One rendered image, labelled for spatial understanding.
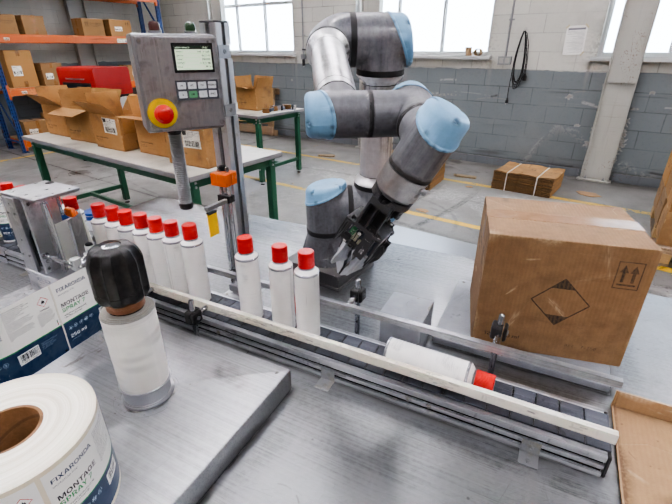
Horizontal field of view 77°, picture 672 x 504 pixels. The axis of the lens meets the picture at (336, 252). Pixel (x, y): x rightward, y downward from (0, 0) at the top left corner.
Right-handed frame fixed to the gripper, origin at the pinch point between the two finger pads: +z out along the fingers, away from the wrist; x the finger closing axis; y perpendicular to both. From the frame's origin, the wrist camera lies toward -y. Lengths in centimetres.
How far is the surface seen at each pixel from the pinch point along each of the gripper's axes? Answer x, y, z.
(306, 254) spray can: -7.3, 2.0, 1.9
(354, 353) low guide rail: 12.0, 4.9, 11.0
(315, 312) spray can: 0.6, 1.5, 12.7
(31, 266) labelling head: -63, 18, 49
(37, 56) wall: -670, -380, 353
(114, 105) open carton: -237, -154, 136
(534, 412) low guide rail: 40.3, 4.3, -5.2
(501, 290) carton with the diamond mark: 27.4, -17.9, -7.9
